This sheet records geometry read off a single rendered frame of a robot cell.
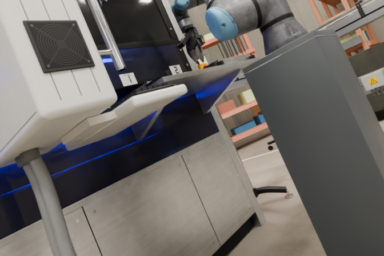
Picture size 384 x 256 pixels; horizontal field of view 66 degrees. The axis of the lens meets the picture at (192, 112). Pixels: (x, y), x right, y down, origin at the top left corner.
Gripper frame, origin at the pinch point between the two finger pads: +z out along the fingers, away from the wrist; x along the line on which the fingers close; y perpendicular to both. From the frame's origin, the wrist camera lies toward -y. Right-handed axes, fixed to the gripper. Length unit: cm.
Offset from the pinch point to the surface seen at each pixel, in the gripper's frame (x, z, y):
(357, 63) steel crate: -21, 37, 202
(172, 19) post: 15.1, -34.8, 12.0
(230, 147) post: 15, 51, 13
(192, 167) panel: 15, 50, -22
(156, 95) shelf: -41, 21, -75
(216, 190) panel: 15, 67, -12
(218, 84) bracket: -2.7, 15.6, 3.1
